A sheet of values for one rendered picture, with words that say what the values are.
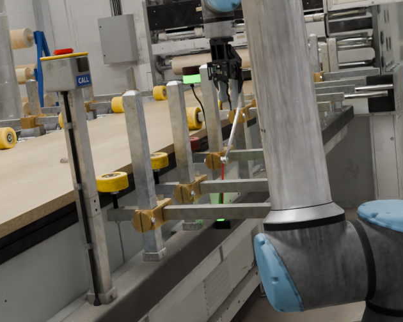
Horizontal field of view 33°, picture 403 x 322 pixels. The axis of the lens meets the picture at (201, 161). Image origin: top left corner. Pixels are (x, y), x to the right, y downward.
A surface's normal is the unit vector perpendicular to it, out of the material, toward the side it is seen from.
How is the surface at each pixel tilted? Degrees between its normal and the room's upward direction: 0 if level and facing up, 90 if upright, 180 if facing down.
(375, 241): 49
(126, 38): 90
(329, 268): 78
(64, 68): 90
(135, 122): 90
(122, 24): 90
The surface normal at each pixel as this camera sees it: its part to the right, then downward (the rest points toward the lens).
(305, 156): 0.24, -0.04
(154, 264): -0.12, -0.98
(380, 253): 0.06, -0.24
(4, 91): 0.72, 0.04
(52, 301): 0.92, -0.05
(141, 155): -0.37, 0.21
